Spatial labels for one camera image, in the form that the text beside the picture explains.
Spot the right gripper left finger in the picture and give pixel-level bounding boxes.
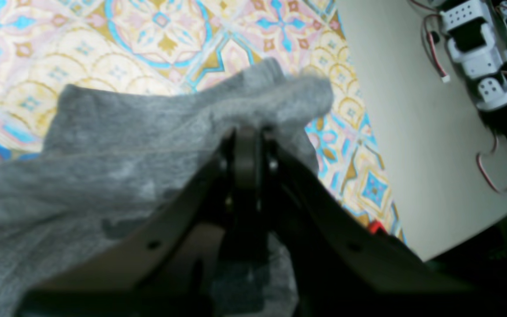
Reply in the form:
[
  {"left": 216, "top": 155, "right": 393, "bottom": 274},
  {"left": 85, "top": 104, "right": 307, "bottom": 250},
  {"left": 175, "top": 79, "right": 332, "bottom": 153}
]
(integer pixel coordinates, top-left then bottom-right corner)
[{"left": 15, "top": 127, "right": 261, "bottom": 317}]

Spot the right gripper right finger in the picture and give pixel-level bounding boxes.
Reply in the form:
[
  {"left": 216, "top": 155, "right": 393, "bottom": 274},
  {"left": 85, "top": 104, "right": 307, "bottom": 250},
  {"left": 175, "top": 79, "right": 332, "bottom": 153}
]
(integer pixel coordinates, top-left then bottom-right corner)
[{"left": 262, "top": 130, "right": 495, "bottom": 317}]

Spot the grey T-shirt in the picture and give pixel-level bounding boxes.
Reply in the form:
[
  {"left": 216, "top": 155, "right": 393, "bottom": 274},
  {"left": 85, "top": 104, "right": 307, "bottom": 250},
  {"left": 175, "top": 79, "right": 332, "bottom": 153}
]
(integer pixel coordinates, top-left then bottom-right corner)
[{"left": 0, "top": 58, "right": 334, "bottom": 317}]

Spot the red clamp right edge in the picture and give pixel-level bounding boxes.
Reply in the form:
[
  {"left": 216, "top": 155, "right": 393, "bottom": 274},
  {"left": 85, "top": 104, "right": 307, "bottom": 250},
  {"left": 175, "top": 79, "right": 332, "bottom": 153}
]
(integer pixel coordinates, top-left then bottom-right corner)
[{"left": 367, "top": 220, "right": 389, "bottom": 236}]

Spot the patterned tile tablecloth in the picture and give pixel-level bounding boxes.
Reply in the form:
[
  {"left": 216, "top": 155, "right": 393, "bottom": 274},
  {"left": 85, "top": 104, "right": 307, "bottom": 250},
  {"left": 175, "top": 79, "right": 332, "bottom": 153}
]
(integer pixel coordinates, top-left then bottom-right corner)
[{"left": 0, "top": 0, "right": 406, "bottom": 241}]

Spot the white robot parts pile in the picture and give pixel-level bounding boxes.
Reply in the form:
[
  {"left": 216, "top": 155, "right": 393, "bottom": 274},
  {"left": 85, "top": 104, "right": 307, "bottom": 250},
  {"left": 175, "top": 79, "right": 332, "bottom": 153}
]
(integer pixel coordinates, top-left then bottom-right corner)
[{"left": 429, "top": 0, "right": 507, "bottom": 138}]

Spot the red white loose cable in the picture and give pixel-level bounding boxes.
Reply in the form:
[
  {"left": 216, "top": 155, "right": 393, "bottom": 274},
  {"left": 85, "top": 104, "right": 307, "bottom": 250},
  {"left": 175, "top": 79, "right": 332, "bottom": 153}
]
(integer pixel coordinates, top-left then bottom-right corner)
[{"left": 476, "top": 132, "right": 507, "bottom": 195}]

